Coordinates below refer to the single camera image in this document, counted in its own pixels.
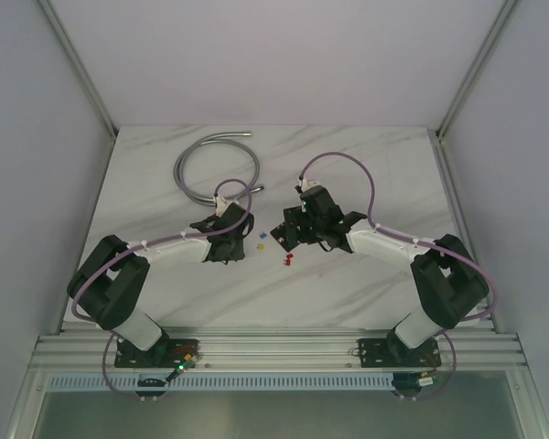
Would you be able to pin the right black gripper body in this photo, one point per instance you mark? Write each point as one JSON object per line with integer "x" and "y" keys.
{"x": 313, "y": 226}

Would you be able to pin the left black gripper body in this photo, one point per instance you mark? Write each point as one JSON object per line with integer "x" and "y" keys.
{"x": 237, "y": 250}

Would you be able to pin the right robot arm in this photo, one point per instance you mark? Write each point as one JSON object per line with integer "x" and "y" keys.
{"x": 447, "y": 285}

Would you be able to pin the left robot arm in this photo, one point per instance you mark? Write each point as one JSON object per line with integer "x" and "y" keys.
{"x": 106, "y": 288}

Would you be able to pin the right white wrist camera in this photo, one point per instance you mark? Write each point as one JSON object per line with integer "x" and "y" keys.
{"x": 304, "y": 185}

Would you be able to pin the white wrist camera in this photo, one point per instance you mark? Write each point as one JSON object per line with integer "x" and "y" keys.
{"x": 304, "y": 185}
{"x": 222, "y": 205}

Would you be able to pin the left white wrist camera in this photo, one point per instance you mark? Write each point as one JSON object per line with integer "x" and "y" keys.
{"x": 222, "y": 205}

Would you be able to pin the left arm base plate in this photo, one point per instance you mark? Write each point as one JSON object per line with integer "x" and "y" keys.
{"x": 167, "y": 353}

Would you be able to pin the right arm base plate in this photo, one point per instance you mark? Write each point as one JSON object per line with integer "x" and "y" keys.
{"x": 381, "y": 353}

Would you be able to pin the aluminium rail frame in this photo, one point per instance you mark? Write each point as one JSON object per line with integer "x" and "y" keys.
{"x": 79, "y": 347}

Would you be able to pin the white slotted cable duct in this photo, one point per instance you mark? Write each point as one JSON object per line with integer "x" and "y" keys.
{"x": 301, "y": 381}

